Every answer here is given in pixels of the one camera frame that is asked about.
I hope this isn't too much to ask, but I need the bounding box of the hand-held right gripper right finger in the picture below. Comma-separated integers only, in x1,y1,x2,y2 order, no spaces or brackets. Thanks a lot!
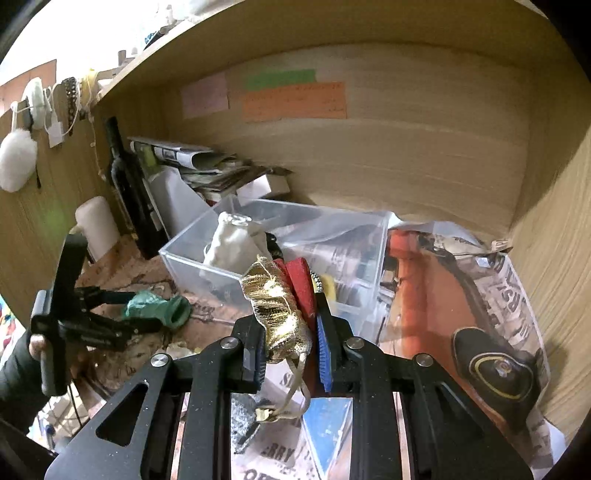
316,294,546,480

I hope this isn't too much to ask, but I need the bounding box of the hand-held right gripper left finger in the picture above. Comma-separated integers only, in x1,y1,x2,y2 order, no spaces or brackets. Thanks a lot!
46,316,267,480

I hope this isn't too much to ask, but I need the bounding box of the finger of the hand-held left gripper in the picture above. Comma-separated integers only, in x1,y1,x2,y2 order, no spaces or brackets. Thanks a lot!
88,311,163,352
76,286,139,306

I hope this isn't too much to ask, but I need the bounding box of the green cloth pouch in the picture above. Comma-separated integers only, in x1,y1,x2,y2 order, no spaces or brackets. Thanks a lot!
121,293,193,331

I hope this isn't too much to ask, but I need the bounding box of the gold fabric pouch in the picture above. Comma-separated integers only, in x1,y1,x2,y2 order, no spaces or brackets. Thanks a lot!
240,255,315,423

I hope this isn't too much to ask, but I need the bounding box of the clear plastic box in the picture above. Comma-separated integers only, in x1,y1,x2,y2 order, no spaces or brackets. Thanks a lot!
158,195,391,326

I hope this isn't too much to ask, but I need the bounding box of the person's left forearm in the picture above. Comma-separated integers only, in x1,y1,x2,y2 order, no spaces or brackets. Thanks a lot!
0,330,49,435

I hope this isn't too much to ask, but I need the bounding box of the person's left hand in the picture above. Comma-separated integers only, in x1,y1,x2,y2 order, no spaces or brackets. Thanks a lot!
27,333,51,370

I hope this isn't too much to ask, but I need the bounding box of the black mesh cloth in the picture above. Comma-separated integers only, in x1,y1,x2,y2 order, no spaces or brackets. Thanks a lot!
230,394,265,455

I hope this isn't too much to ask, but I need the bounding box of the white cylinder candle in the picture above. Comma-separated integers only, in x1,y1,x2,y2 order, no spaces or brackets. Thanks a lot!
75,196,122,265

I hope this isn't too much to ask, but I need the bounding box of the red fabric pouch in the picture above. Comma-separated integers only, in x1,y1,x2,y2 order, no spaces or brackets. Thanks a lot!
274,257,322,324

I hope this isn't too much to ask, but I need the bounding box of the dark wine bottle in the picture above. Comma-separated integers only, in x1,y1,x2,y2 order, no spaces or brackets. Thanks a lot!
104,116,168,260

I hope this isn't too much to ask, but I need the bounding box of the grey file holder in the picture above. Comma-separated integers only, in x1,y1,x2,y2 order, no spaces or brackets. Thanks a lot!
147,165,217,241

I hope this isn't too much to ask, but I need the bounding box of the white fabric pouch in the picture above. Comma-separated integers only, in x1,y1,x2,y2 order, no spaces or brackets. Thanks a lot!
202,211,267,269

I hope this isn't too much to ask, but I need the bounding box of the stack of newspapers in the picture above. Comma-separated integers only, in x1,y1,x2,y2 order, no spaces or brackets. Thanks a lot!
127,136,260,204

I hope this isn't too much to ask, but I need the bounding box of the white fluffy pom-pom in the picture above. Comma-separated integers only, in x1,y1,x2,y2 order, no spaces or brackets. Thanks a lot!
0,128,39,193

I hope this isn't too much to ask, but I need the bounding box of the white paper tag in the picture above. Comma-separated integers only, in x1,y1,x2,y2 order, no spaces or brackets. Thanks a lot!
46,114,66,149

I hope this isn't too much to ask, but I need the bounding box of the black heart-shaped pouch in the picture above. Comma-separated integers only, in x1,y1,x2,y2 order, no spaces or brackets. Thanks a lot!
451,325,551,432

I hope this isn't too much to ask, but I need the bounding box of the small white box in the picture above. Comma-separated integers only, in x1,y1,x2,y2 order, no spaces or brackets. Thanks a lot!
237,172,293,202

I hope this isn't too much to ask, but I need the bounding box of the beaded headband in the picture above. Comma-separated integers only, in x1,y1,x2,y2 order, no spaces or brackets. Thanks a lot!
59,77,82,131

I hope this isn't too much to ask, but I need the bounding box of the newspaper sheet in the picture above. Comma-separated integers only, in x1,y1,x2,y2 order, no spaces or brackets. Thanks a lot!
231,220,568,480

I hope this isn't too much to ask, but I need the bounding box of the pink sticky note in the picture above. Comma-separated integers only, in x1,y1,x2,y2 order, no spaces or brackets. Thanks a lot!
181,72,230,119

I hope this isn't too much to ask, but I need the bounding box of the orange sticky note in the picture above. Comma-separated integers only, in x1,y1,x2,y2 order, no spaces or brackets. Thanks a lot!
240,82,348,123

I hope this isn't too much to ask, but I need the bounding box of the green sticky note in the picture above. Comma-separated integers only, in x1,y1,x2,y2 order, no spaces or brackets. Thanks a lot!
244,68,317,91

